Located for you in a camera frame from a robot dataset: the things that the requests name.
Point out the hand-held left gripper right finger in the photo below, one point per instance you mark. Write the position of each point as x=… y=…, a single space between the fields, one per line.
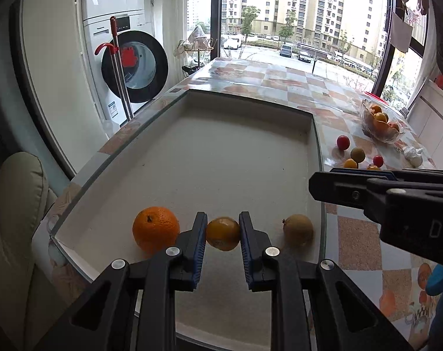
x=246 y=252

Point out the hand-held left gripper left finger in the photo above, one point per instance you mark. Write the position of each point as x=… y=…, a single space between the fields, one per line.
x=199 y=248

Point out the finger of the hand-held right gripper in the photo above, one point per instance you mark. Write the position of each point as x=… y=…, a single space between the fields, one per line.
x=360 y=172
x=338 y=190

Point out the small yellow tomato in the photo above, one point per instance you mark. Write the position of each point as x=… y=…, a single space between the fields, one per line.
x=350 y=163

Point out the small yellow-green fruit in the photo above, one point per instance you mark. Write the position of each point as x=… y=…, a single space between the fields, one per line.
x=373 y=167

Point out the yellow-brown round fruit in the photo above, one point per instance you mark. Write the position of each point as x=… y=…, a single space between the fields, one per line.
x=357 y=154

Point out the red cherry tomato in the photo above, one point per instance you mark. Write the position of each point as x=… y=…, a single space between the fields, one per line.
x=378 y=160

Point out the yellow-orange oval fruit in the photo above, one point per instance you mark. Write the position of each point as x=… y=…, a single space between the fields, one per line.
x=223 y=233

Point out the large red tomato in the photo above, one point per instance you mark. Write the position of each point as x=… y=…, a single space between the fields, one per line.
x=342 y=142

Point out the grey tray with white inside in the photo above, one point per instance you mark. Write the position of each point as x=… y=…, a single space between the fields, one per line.
x=207 y=153

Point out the person's right hand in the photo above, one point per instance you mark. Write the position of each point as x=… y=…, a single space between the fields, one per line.
x=441 y=279

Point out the clear glass fruit bowl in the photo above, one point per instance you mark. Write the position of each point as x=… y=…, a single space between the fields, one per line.
x=371 y=131

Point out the large orange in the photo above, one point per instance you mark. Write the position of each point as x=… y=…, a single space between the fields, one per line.
x=154 y=228

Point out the white plastic bag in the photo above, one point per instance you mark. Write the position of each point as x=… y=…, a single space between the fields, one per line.
x=413 y=155

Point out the brown kiwi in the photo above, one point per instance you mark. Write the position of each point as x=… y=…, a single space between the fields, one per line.
x=298 y=230

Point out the reddish fruit in bowl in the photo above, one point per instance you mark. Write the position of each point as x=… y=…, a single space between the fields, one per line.
x=394 y=127

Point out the orange in bowl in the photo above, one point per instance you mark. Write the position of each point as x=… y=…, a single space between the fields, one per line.
x=380 y=118
x=375 y=109

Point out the small red ornament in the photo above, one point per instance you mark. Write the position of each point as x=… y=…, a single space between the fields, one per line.
x=440 y=80

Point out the grey parked car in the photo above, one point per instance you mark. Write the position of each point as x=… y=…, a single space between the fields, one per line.
x=304 y=56

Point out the dark parked van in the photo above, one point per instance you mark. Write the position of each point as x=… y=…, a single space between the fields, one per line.
x=286 y=50

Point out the hanging grey cloth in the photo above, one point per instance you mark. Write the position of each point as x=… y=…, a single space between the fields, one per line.
x=400 y=34

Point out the white parked car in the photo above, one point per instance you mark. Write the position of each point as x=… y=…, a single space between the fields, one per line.
x=232 y=42

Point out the white front-load washing machine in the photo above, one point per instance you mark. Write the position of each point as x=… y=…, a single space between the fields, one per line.
x=141 y=73

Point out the red hook hanger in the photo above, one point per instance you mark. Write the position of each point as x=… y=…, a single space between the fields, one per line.
x=104 y=46

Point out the white wall cabinet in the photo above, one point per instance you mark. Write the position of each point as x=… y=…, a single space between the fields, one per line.
x=435 y=117

